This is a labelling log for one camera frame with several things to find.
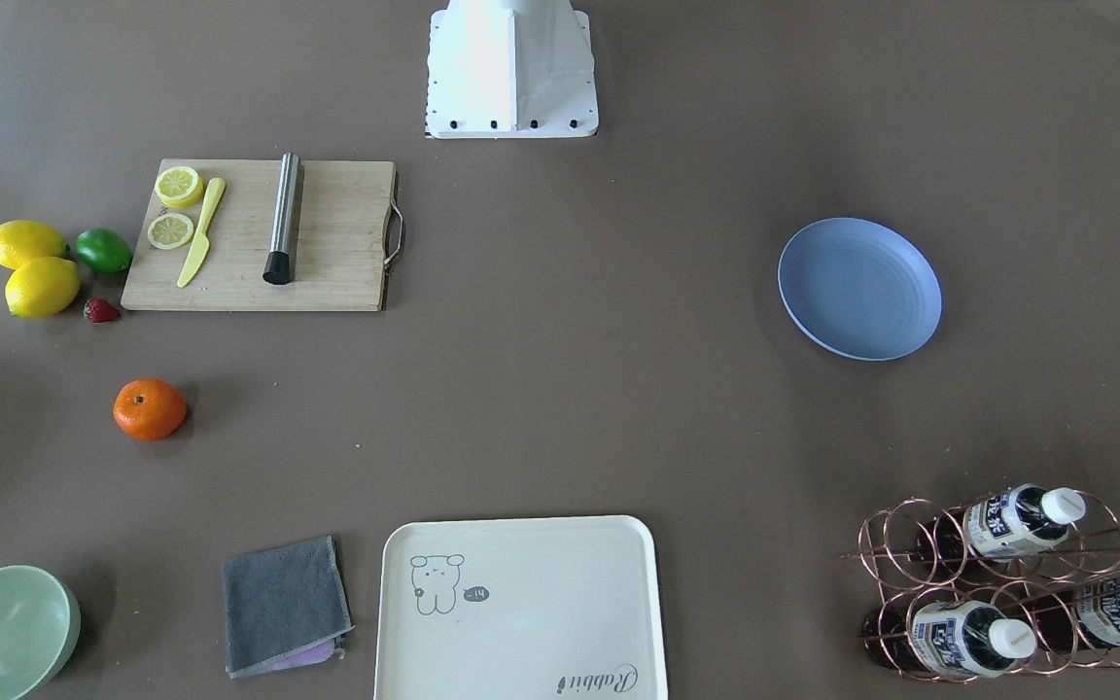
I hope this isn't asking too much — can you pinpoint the orange fruit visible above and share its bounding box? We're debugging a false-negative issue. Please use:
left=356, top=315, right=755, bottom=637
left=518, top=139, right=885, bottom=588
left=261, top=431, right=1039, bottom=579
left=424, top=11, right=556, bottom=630
left=112, top=377, right=188, bottom=441

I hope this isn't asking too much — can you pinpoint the blue plate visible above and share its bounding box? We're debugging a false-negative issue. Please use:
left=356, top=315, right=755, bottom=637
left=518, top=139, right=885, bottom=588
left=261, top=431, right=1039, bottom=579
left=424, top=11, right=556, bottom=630
left=777, top=217, right=943, bottom=362

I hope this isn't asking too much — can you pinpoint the wooden cutting board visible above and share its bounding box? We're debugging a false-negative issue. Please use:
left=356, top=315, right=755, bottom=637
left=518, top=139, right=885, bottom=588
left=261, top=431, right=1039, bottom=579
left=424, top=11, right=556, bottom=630
left=122, top=158, right=396, bottom=311

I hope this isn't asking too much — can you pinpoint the cream rabbit tray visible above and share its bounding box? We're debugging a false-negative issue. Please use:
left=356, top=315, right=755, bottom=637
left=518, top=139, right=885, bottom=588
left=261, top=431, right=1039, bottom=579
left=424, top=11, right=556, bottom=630
left=373, top=515, right=670, bottom=699

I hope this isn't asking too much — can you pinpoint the steel muddler black tip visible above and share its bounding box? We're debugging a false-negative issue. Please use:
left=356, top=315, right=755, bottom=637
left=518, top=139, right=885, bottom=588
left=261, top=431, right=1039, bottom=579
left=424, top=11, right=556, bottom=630
left=262, top=152, right=305, bottom=284

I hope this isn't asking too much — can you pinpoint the yellow plastic knife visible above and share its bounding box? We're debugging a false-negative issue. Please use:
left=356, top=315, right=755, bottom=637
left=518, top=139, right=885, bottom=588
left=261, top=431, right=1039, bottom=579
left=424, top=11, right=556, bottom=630
left=175, top=177, right=227, bottom=288

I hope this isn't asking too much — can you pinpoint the grey folded cloth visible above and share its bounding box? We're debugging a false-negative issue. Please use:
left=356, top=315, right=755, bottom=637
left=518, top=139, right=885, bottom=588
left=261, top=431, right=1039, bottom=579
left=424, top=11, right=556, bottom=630
left=221, top=535, right=355, bottom=679

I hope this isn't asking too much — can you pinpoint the lemon slice on board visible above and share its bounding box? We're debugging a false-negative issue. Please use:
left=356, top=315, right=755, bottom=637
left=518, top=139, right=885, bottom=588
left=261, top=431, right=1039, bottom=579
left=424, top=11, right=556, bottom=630
left=146, top=212, right=195, bottom=251

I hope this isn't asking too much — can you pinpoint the lemon half on board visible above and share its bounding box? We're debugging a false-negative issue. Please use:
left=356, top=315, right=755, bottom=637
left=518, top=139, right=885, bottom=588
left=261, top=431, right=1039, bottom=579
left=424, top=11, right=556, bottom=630
left=153, top=165, right=205, bottom=209

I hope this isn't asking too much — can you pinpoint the red strawberry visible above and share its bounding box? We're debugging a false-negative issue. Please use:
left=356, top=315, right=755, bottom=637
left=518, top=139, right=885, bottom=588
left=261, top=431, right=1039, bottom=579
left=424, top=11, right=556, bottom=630
left=82, top=297, right=122, bottom=324

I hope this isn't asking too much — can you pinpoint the green lime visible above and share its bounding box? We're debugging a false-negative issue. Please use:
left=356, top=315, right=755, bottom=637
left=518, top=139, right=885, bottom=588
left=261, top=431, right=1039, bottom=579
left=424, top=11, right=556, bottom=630
left=74, top=227, right=133, bottom=274

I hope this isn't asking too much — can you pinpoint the tea bottle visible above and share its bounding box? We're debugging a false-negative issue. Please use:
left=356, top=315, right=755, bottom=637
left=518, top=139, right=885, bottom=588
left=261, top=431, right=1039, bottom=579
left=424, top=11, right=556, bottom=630
left=861, top=601, right=1038, bottom=681
left=914, top=484, right=1086, bottom=571
left=1026, top=576, right=1120, bottom=654

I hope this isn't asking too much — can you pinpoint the tea bottle upper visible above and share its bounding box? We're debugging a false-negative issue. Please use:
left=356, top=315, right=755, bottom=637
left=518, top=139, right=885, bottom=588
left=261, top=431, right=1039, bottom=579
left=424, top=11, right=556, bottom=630
left=914, top=484, right=1086, bottom=571

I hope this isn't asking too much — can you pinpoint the yellow lemon lower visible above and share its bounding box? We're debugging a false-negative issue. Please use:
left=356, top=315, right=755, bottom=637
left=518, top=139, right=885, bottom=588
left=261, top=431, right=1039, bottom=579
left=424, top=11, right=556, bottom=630
left=4, top=256, right=81, bottom=319

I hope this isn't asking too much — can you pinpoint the yellow lemon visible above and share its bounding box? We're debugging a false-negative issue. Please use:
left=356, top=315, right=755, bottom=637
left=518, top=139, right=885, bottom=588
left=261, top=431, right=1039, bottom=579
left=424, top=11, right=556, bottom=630
left=4, top=256, right=81, bottom=319
left=0, top=220, right=71, bottom=270

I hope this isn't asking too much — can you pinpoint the yellow lemon upper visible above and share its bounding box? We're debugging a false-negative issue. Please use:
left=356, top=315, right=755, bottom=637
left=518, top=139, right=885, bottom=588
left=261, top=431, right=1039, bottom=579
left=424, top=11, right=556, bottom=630
left=0, top=220, right=71, bottom=270

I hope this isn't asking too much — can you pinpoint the green bowl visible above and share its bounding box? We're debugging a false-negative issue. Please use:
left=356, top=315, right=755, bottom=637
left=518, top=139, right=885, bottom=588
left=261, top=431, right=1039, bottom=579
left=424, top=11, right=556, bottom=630
left=0, top=566, right=82, bottom=699

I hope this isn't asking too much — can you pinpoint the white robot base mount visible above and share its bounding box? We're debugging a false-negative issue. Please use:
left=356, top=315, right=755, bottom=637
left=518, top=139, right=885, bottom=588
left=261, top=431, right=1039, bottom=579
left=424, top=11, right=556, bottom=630
left=424, top=1, right=600, bottom=139

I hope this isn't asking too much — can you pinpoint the copper wire bottle rack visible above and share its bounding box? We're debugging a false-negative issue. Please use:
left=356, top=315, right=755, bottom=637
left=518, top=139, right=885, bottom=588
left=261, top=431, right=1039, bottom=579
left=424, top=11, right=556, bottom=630
left=853, top=488, right=1120, bottom=683

